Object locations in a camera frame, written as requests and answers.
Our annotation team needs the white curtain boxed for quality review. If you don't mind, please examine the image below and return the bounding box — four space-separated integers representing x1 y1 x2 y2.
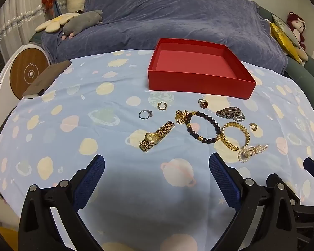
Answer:
0 0 60 58

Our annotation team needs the grey plush toy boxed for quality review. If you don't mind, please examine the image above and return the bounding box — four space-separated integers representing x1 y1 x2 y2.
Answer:
61 10 104 40

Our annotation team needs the gold wristwatch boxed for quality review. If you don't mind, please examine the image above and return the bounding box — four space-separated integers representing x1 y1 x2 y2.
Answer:
139 121 176 152

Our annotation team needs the grey cushion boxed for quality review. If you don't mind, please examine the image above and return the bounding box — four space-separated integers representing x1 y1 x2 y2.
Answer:
271 14 301 49

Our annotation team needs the green sofa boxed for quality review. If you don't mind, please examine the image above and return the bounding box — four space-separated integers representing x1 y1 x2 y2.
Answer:
256 5 314 105

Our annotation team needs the brown notebook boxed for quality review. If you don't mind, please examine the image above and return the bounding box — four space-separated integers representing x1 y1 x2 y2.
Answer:
21 60 72 100

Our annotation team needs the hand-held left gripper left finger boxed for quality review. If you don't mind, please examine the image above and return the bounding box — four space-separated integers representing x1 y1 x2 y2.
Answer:
18 154 106 251

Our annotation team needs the yellow cushion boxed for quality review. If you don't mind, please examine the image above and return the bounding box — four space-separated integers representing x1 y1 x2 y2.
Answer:
268 21 304 63

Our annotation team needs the silver wristwatch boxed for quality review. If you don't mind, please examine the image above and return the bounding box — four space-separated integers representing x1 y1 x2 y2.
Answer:
216 106 246 122

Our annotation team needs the blue-grey blanket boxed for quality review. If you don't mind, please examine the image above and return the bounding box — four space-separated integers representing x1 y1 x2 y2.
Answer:
41 0 288 75

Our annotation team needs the thick gold chain bracelet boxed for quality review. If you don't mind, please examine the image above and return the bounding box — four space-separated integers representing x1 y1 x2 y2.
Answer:
221 122 251 151

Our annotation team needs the red bow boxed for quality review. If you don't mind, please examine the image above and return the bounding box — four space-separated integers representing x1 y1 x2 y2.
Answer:
42 0 57 13

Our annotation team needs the flower-shaped cushion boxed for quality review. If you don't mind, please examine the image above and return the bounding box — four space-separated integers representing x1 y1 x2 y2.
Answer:
35 12 80 33

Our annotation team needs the dark bead bracelet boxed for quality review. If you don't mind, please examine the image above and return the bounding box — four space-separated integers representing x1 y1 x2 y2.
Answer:
186 111 222 144

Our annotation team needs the red monkey plush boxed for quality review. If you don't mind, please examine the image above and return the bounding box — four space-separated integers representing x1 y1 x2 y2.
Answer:
286 12 307 51

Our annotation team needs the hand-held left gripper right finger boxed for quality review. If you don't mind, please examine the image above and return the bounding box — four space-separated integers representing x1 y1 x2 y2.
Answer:
209 153 300 251

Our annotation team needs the pearl bracelet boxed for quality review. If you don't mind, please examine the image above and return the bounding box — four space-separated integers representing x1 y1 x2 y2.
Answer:
238 143 269 163

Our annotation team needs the round white wood-top device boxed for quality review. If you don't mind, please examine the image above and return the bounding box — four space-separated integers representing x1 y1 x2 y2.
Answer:
0 43 51 110

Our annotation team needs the blue planet print tablecloth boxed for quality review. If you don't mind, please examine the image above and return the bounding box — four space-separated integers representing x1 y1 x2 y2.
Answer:
0 49 314 251

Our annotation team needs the red cardboard box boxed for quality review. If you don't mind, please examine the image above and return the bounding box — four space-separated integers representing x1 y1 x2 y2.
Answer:
147 38 257 99

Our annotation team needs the thin gold chain bracelet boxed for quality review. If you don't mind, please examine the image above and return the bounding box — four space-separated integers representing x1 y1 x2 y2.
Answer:
175 110 190 125

